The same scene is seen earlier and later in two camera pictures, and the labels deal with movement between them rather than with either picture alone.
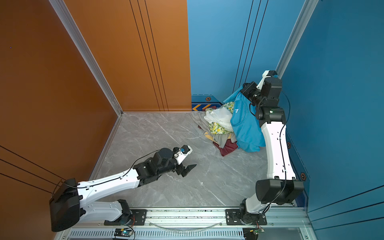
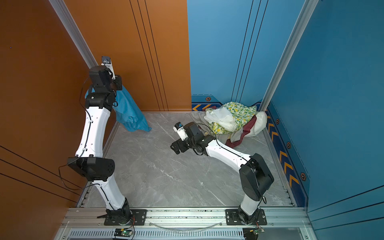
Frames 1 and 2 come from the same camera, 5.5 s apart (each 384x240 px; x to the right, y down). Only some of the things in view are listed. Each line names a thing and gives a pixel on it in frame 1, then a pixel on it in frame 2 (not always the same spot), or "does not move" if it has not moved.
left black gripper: [181, 170] to [118, 83]
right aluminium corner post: [309, 8] does not move
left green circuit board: [123, 232] does not move
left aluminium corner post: [64, 14] does not move
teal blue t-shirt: [248, 132] to [128, 110]
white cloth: [220, 117] does not move
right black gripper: [246, 91] to [179, 142]
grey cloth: [221, 139] does not move
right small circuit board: [252, 233] does not move
